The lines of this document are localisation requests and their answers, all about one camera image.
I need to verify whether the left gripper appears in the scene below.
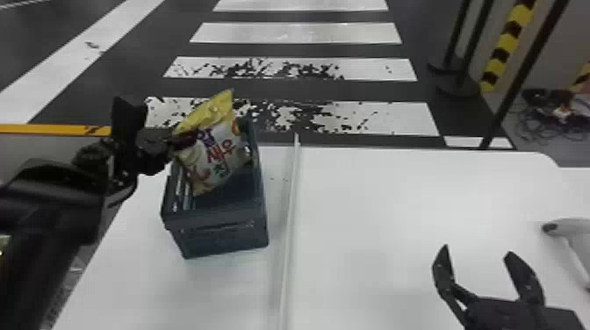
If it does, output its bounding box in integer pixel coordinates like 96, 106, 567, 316
134, 126, 200, 177

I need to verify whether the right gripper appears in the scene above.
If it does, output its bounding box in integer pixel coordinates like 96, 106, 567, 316
431, 243, 587, 330

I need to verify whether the yellow snack packet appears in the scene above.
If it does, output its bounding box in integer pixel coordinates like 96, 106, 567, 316
172, 88, 254, 197

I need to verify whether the blue basket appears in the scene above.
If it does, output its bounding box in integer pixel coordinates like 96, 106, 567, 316
159, 115, 270, 261

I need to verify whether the hand scanner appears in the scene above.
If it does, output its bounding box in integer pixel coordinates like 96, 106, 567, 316
541, 217, 590, 292

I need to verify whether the black slanted pole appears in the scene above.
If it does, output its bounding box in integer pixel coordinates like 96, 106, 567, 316
478, 0, 572, 150

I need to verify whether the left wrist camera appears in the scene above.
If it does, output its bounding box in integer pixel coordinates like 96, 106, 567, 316
111, 94, 149, 145

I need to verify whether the black cable bundle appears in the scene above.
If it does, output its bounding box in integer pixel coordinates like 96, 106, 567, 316
510, 87, 590, 145

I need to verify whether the black post on round foot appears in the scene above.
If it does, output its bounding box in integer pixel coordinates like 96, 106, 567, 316
436, 0, 498, 99
426, 0, 475, 75

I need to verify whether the yellow black striped post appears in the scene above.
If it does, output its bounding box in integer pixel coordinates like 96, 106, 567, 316
568, 61, 590, 96
478, 0, 538, 94

